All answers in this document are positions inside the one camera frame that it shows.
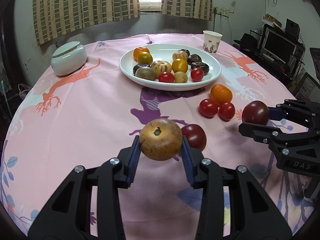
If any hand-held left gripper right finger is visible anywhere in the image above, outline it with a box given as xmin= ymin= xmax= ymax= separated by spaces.
xmin=181 ymin=135 xmax=293 ymax=240

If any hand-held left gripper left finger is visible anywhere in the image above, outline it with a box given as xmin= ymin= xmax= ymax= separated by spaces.
xmin=28 ymin=135 xmax=140 ymax=240

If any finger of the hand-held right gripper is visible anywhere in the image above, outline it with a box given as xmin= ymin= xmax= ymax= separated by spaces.
xmin=269 ymin=99 xmax=320 ymax=130
xmin=239 ymin=122 xmax=310 ymax=155

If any dark red plum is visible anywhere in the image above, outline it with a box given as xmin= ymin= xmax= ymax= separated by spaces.
xmin=181 ymin=124 xmax=207 ymax=152
xmin=242 ymin=100 xmax=270 ymax=126

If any brown passion fruit with stem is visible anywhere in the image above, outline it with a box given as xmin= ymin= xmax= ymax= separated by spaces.
xmin=139 ymin=118 xmax=183 ymax=161

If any small tan round fruit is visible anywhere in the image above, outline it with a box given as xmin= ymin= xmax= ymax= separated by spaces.
xmin=174 ymin=71 xmax=188 ymax=83

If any olive-tan round fruit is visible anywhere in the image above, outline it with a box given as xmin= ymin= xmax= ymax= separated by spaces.
xmin=135 ymin=67 xmax=157 ymax=81

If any large striped pepino melon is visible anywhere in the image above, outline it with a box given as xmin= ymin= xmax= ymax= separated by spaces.
xmin=150 ymin=60 xmax=172 ymax=78

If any orange-yellow tomato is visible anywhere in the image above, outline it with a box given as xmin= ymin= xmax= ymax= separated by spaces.
xmin=171 ymin=58 xmax=188 ymax=73

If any green-orange tomato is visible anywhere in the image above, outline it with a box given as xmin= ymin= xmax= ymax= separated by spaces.
xmin=137 ymin=51 xmax=153 ymax=65

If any small striped pepino melon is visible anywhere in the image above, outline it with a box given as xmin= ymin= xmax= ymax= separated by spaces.
xmin=172 ymin=51 xmax=188 ymax=62

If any large orange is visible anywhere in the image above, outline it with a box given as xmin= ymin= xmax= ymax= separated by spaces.
xmin=133 ymin=46 xmax=150 ymax=60

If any white oval plate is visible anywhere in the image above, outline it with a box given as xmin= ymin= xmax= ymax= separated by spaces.
xmin=119 ymin=43 xmax=222 ymax=92

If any small red cherry tomato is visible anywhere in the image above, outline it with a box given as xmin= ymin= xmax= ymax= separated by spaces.
xmin=218 ymin=102 xmax=236 ymax=121
xmin=199 ymin=98 xmax=219 ymax=118

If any black metal rack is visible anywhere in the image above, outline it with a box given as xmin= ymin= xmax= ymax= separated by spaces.
xmin=250 ymin=27 xmax=307 ymax=85

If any small mandarin orange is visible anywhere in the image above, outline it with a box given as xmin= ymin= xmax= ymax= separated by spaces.
xmin=210 ymin=84 xmax=233 ymax=106

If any pink printed tablecloth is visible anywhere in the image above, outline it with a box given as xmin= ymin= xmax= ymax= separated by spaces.
xmin=0 ymin=33 xmax=318 ymax=240

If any computer monitor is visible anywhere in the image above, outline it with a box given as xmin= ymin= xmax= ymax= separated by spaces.
xmin=261 ymin=29 xmax=298 ymax=60

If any black hat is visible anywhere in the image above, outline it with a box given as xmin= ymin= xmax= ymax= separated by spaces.
xmin=234 ymin=32 xmax=262 ymax=49

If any black speaker box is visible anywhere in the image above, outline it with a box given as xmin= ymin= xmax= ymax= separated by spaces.
xmin=286 ymin=18 xmax=300 ymax=34

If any cardboard box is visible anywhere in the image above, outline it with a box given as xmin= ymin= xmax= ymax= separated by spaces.
xmin=262 ymin=14 xmax=282 ymax=27

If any printed paper cup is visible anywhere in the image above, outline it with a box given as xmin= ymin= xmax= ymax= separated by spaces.
xmin=202 ymin=30 xmax=223 ymax=54

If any pale green lidded ceramic jar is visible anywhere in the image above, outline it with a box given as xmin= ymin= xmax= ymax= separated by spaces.
xmin=51 ymin=41 xmax=88 ymax=76

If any clear plastic bag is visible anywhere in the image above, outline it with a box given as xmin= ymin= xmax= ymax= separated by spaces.
xmin=18 ymin=83 xmax=32 ymax=100

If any wide checked curtain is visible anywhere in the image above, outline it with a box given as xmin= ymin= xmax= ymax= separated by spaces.
xmin=32 ymin=0 xmax=140 ymax=46

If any white wall socket strip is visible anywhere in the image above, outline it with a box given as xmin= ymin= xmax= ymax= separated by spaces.
xmin=214 ymin=7 xmax=230 ymax=18

